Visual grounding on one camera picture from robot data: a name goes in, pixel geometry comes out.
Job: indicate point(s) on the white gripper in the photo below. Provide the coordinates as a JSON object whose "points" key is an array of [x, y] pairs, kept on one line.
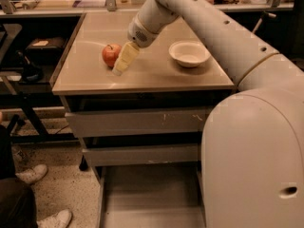
{"points": [[140, 33]]}

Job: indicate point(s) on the red apple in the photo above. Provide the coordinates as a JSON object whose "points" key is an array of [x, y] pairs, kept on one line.
{"points": [[111, 53]]}

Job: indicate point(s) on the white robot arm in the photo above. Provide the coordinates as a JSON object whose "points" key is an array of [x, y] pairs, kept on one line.
{"points": [[252, 148]]}

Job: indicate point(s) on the top drawer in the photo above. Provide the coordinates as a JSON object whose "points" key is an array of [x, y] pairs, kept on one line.
{"points": [[137, 121]]}

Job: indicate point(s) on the grey drawer cabinet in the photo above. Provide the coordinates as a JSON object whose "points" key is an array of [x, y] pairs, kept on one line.
{"points": [[85, 83]]}

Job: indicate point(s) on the middle drawer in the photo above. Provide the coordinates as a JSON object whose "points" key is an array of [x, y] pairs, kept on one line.
{"points": [[149, 154]]}

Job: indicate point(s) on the open bottom drawer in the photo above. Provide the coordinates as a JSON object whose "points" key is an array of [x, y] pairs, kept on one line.
{"points": [[151, 196]]}

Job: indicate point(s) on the white bowl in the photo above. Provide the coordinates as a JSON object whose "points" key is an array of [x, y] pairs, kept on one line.
{"points": [[189, 54]]}

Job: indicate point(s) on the black box on shelf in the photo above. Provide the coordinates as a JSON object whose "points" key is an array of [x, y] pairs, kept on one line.
{"points": [[47, 51]]}

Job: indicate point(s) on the black handheld device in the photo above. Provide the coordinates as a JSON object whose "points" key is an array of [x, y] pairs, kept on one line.
{"points": [[31, 72]]}

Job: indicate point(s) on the upper white sneaker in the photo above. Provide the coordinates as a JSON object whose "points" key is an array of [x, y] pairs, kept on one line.
{"points": [[34, 174]]}

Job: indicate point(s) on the white sneaker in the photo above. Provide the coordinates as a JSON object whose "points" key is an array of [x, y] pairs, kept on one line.
{"points": [[34, 174], [59, 220]]}

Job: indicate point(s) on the lower white sneaker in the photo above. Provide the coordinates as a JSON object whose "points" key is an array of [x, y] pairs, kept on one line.
{"points": [[59, 220]]}

